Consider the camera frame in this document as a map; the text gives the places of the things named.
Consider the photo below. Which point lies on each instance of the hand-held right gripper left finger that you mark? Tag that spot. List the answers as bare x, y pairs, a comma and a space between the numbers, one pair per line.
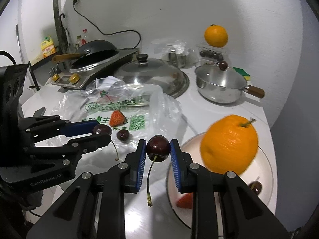
141, 166

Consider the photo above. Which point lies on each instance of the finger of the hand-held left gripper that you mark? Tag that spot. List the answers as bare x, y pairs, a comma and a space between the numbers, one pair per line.
79, 127
94, 142

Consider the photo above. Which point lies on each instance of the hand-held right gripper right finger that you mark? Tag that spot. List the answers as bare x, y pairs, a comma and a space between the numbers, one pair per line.
175, 166

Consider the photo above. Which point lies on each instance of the dark red cherry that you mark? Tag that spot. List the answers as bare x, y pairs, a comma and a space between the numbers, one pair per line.
123, 135
256, 188
158, 148
101, 129

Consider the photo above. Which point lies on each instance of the clear printed plastic bag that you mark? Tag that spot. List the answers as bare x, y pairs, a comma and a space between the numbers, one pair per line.
74, 107

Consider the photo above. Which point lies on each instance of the red strawberry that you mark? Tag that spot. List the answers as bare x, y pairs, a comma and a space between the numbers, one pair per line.
117, 118
185, 201

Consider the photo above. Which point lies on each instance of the large orange with stem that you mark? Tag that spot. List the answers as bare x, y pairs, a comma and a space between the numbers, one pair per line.
229, 144

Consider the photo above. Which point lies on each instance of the white round plate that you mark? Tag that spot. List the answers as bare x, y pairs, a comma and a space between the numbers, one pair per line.
263, 169

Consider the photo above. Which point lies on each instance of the black shelf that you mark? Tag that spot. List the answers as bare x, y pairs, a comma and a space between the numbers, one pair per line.
39, 63

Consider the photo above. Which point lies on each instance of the induction cooker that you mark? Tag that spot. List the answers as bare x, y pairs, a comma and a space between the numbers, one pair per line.
64, 81

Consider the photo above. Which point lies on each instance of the yellow detergent bottle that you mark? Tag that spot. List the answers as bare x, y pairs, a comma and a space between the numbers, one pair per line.
48, 47

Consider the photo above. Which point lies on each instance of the small dark sauce bottle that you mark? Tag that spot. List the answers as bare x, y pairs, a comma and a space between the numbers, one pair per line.
78, 44

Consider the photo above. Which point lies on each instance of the black wok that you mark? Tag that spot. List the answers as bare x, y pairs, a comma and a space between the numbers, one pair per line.
99, 47

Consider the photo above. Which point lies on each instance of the large steel wok lid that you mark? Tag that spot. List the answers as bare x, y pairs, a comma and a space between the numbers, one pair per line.
149, 76

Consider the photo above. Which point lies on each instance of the grey vertical pipe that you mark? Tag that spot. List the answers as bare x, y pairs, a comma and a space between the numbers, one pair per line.
56, 17

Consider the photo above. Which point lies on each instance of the red capped sauce bottle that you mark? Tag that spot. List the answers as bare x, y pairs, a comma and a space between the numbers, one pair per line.
85, 37

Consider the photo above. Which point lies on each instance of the glass saucepan lid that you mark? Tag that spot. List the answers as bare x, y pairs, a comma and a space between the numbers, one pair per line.
211, 76

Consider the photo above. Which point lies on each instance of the small steel cup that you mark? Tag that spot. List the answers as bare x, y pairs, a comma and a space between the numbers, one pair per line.
178, 59

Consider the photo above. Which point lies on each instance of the yellow green sponge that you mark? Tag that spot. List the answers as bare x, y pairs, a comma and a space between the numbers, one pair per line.
242, 73

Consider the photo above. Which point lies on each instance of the row of dark cherries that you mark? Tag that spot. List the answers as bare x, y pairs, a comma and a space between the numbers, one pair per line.
210, 54

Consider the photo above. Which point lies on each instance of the crumpled clear plastic wrap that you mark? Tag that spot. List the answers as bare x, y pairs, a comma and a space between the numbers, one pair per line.
178, 45

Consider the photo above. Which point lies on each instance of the clear plastic box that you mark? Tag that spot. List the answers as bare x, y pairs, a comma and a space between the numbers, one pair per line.
224, 49

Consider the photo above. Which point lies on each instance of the small orange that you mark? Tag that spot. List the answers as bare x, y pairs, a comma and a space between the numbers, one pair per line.
216, 36

